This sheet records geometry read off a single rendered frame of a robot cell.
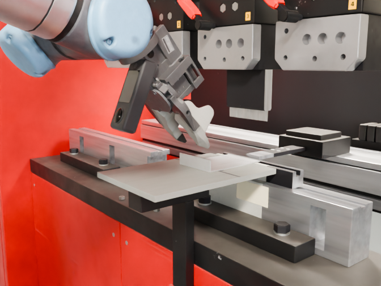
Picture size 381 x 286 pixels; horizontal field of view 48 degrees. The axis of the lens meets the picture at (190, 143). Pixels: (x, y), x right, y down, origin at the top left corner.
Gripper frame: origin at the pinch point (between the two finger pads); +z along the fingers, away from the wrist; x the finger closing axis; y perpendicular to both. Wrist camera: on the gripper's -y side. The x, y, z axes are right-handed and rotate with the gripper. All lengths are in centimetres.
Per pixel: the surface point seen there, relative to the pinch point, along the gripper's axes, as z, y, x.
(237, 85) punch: 1.0, 16.2, 1.9
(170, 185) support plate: -2.0, -9.9, -6.3
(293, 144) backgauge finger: 23.1, 21.4, 1.5
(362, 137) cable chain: 36, 37, -4
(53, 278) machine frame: 42, -36, 69
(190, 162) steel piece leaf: 3.7, -1.7, 1.3
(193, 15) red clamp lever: -13.5, 19.2, 7.0
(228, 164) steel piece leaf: 8.2, 2.8, -2.0
